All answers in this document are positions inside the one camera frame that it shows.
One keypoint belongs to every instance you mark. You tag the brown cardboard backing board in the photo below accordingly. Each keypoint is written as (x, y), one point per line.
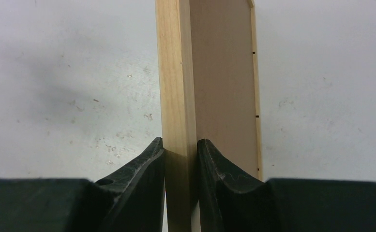
(223, 38)

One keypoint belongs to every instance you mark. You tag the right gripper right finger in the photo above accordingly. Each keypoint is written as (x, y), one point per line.
(231, 200)

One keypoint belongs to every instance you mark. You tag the light wooden picture frame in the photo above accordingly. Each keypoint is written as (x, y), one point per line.
(178, 114)

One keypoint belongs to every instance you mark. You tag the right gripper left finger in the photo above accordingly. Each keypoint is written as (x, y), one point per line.
(131, 199)

